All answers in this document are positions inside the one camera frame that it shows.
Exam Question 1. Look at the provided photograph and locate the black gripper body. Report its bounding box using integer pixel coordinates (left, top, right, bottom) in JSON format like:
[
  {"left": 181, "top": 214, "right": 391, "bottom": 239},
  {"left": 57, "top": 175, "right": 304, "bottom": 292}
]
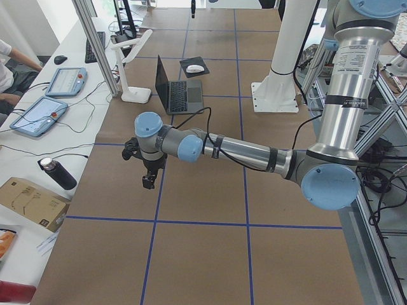
[{"left": 143, "top": 158, "right": 166, "bottom": 176}]

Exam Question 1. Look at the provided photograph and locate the red object on desk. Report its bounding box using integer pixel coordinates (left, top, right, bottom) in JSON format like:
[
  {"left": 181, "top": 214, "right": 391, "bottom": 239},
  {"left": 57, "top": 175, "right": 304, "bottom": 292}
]
[{"left": 1, "top": 281, "right": 36, "bottom": 304}]

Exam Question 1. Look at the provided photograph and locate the upper teach pendant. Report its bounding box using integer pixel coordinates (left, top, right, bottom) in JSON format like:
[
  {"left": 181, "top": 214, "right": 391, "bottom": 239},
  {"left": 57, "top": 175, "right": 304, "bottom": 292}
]
[{"left": 45, "top": 67, "right": 87, "bottom": 98}]

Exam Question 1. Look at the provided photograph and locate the black desk mouse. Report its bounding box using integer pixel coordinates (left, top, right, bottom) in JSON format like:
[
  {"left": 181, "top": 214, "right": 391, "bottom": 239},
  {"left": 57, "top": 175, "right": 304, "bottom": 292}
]
[{"left": 53, "top": 55, "right": 67, "bottom": 65}]

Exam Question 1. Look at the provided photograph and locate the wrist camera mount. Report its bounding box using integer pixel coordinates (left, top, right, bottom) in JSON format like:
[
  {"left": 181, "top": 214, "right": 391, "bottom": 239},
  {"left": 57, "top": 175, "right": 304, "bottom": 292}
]
[{"left": 121, "top": 137, "right": 142, "bottom": 161}]

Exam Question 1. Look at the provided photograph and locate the orange printed booklet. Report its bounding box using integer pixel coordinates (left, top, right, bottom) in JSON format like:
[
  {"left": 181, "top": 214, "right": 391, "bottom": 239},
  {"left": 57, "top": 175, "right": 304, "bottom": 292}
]
[{"left": 1, "top": 225, "right": 24, "bottom": 264}]

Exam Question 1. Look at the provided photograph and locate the black water bottle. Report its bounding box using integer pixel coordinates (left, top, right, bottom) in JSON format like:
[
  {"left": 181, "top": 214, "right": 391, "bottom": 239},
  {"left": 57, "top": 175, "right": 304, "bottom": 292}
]
[{"left": 38, "top": 157, "right": 77, "bottom": 190}]

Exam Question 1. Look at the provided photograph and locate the teach pendant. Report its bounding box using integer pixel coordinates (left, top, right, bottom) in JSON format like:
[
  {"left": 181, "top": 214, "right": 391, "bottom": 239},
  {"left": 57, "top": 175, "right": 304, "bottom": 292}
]
[
  {"left": 10, "top": 96, "right": 69, "bottom": 137},
  {"left": 45, "top": 67, "right": 87, "bottom": 98}
]

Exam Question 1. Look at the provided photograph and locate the seated person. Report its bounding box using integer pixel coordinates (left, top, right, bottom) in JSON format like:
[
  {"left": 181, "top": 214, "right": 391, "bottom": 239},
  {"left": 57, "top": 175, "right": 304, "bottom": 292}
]
[{"left": 1, "top": 40, "right": 42, "bottom": 116}]

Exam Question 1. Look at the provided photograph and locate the lower teach pendant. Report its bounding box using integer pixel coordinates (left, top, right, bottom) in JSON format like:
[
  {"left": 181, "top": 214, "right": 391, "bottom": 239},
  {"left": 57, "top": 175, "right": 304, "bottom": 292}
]
[{"left": 10, "top": 96, "right": 69, "bottom": 137}]

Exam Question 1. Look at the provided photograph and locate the white computer mouse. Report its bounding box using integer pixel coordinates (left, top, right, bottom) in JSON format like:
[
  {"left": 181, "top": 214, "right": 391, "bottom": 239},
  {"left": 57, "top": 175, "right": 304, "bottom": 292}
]
[{"left": 186, "top": 64, "right": 205, "bottom": 74}]

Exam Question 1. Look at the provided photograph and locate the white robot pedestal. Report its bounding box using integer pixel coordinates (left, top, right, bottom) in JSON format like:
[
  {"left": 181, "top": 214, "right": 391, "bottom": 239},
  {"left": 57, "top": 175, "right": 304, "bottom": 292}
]
[{"left": 251, "top": 0, "right": 319, "bottom": 113}]

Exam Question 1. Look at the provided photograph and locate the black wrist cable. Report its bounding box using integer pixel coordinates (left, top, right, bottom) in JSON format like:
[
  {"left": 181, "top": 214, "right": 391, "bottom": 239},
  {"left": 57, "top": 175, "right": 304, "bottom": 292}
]
[{"left": 171, "top": 106, "right": 324, "bottom": 166}]

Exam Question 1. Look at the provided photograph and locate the white desk lamp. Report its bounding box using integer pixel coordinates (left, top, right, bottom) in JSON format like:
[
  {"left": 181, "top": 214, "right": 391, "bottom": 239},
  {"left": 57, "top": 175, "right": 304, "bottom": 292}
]
[{"left": 111, "top": 29, "right": 153, "bottom": 104}]

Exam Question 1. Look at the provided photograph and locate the cardboard box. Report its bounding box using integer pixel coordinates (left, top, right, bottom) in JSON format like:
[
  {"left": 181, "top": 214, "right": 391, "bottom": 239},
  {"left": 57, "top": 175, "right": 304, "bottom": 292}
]
[{"left": 1, "top": 177, "right": 71, "bottom": 233}]

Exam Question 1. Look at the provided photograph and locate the grey laptop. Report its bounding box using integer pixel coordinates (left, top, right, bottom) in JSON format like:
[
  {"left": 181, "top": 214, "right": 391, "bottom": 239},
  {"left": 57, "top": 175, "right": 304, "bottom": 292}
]
[{"left": 155, "top": 56, "right": 204, "bottom": 115}]

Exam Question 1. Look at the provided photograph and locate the black mouse pad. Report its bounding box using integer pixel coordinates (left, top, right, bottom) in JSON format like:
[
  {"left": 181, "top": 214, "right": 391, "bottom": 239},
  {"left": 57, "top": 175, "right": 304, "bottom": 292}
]
[{"left": 179, "top": 57, "right": 210, "bottom": 78}]

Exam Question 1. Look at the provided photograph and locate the black keyboard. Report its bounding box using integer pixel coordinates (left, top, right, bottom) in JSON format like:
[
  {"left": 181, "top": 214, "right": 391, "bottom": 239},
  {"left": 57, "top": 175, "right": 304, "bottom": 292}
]
[{"left": 84, "top": 30, "right": 106, "bottom": 64}]

